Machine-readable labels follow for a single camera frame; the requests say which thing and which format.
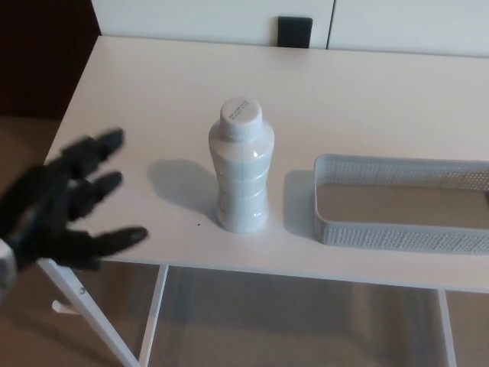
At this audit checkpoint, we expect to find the dark brown door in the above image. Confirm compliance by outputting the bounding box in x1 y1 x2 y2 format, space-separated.
0 0 103 120

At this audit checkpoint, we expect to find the white plastic bottle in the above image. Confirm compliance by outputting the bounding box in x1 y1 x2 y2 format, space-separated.
208 97 276 235

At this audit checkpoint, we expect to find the grey perforated plastic container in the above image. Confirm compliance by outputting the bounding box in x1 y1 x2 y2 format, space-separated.
313 153 489 257

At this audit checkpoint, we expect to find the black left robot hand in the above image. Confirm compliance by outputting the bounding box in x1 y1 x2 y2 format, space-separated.
0 128 149 271

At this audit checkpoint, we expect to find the black wall socket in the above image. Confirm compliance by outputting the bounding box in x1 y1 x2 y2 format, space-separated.
277 15 314 49

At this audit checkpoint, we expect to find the white cabinet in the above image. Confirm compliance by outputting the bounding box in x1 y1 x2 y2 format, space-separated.
92 0 489 59

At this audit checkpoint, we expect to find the white metal desk frame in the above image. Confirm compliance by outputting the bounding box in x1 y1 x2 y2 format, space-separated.
37 257 460 367

